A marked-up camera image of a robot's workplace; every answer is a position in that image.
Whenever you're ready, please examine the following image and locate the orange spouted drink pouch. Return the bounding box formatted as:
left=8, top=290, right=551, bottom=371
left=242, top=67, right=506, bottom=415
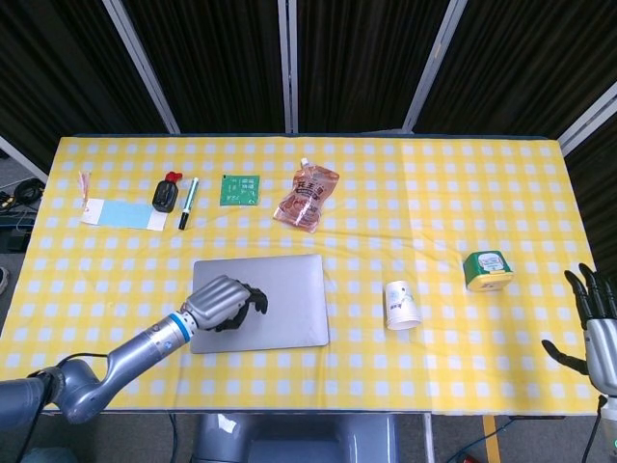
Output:
left=273, top=157, right=340, bottom=234

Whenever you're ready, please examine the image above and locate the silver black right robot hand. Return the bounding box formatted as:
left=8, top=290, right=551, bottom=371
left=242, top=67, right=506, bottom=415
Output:
left=541, top=262, right=617, bottom=397

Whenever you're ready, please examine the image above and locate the grey robot torso base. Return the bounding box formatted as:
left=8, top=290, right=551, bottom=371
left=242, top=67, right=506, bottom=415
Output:
left=190, top=412, right=401, bottom=463

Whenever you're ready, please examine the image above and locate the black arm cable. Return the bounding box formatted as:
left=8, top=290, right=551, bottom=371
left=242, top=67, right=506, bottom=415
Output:
left=26, top=353, right=113, bottom=387

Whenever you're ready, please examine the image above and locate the green sachet packet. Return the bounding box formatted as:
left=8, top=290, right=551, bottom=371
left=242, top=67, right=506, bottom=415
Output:
left=220, top=174, right=261, bottom=207

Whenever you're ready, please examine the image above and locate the white printed paper cup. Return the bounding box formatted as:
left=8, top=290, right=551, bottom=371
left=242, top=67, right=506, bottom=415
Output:
left=384, top=281, right=423, bottom=332

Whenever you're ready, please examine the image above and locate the pink tassel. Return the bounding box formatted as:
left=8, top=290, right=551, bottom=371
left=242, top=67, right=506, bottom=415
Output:
left=78, top=169, right=95, bottom=204

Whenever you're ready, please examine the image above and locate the black white marker pen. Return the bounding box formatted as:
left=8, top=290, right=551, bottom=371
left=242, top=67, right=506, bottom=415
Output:
left=177, top=177, right=201, bottom=232

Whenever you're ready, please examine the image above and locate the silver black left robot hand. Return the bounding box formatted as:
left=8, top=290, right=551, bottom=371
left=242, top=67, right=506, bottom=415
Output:
left=185, top=274, right=270, bottom=335

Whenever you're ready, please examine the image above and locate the black bottle with red cap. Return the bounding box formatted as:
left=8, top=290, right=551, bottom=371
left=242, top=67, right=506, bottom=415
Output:
left=151, top=171, right=185, bottom=213

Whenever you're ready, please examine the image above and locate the white table leg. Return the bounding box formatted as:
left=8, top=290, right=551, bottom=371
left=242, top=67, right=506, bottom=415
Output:
left=422, top=413, right=435, bottom=463

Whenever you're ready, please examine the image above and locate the dark folding screen panel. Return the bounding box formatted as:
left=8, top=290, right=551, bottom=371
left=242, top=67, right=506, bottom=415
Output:
left=563, top=95, right=617, bottom=276
left=296, top=0, right=457, bottom=132
left=0, top=0, right=170, bottom=168
left=414, top=0, right=617, bottom=139
left=122, top=0, right=293, bottom=134

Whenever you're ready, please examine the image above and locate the grey laptop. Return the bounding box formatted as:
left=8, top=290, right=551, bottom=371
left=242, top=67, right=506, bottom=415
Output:
left=191, top=254, right=332, bottom=356

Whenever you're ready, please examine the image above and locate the blue white paper card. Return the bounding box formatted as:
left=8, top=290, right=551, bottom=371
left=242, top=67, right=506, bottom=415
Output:
left=79, top=197, right=170, bottom=232

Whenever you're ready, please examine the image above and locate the yellow white checkered tablecloth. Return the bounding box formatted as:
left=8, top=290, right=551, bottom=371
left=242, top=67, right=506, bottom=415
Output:
left=0, top=136, right=602, bottom=416

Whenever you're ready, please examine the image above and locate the green yellow box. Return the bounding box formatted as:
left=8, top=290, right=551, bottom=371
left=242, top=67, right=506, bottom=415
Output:
left=462, top=250, right=516, bottom=292

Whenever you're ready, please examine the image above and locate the black floor cable bundle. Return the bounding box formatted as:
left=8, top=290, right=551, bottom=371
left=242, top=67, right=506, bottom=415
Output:
left=0, top=177, right=47, bottom=228

